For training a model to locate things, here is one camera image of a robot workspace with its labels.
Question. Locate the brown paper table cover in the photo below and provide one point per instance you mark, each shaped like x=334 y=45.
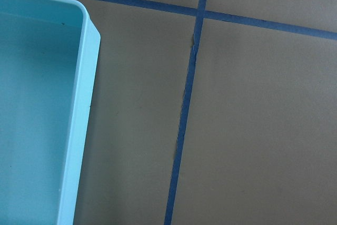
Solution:
x=211 y=112

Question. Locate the light blue plastic bin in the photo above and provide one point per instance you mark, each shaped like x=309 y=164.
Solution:
x=49 y=52

